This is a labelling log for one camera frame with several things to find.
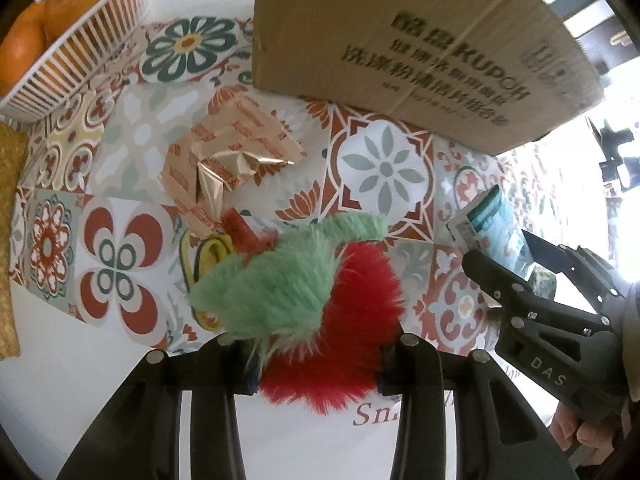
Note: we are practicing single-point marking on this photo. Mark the red and green plush toy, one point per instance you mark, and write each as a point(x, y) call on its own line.
point(310, 290)

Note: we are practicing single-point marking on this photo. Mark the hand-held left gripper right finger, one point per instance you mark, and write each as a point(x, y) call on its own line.
point(395, 365)

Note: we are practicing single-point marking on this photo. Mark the floral patterned table mat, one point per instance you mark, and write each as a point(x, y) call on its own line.
point(385, 170)

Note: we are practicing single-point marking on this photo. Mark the dark green small object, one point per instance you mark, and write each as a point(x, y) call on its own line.
point(544, 284)

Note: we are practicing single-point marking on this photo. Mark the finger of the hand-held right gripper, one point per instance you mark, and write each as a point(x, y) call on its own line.
point(575, 265)
point(492, 277)

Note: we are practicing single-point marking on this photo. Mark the yellow and green soft item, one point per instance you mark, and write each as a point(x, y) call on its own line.
point(210, 255)

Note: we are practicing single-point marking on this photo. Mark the teal and white tissue packet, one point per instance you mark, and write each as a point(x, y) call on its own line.
point(492, 230)

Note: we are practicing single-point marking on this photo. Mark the black furniture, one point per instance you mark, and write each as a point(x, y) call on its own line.
point(617, 152)

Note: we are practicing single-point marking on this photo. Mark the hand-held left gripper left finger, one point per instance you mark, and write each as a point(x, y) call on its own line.
point(235, 365)

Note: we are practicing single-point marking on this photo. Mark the brown cardboard box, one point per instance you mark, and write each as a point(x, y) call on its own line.
point(400, 45)

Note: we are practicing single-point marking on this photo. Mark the person's right hand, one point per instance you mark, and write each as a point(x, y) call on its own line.
point(580, 432)

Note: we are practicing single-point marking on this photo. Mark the red snack packet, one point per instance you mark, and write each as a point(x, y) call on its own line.
point(245, 232)

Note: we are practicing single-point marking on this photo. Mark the gold biscuit packet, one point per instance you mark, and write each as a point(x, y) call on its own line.
point(225, 160)

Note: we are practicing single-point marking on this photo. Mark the yellow woven mat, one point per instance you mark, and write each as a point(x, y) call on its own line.
point(11, 240)

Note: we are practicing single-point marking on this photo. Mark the white slatted plastic basket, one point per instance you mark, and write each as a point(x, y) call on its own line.
point(85, 55)

